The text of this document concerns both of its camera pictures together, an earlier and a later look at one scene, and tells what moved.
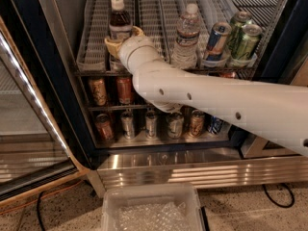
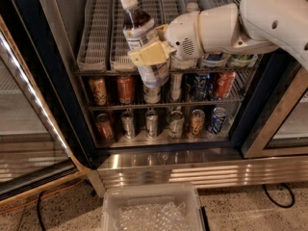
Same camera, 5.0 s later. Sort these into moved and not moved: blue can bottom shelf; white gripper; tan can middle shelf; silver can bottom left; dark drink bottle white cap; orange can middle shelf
Moved: dark drink bottle white cap; white gripper
Not moved: blue can bottom shelf; silver can bottom left; tan can middle shelf; orange can middle shelf
